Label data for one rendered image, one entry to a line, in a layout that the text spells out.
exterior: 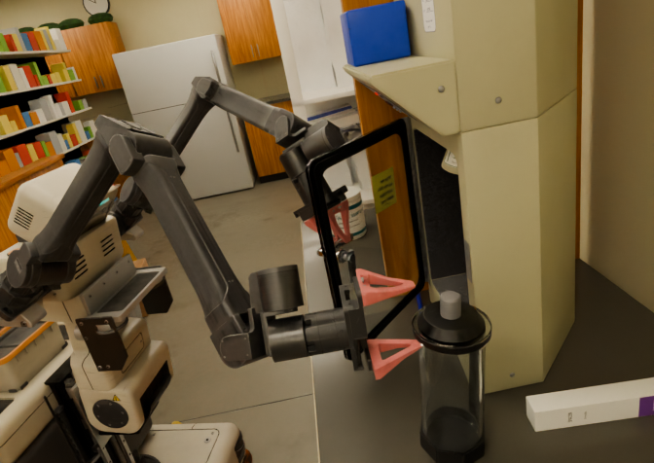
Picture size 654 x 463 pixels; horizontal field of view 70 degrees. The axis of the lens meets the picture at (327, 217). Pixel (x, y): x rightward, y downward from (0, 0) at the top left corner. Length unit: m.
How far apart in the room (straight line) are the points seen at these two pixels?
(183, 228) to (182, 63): 4.93
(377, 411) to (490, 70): 0.59
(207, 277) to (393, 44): 0.49
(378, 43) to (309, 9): 1.20
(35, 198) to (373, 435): 0.89
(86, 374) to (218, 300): 0.81
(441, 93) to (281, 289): 0.34
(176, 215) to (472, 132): 0.46
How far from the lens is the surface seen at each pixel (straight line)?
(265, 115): 1.01
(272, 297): 0.63
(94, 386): 1.46
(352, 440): 0.87
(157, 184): 0.80
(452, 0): 0.67
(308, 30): 2.03
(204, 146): 5.72
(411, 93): 0.65
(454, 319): 0.67
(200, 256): 0.72
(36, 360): 1.67
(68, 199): 1.00
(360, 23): 0.84
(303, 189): 0.88
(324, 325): 0.63
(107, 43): 6.19
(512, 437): 0.86
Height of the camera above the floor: 1.57
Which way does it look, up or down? 21 degrees down
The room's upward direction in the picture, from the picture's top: 11 degrees counter-clockwise
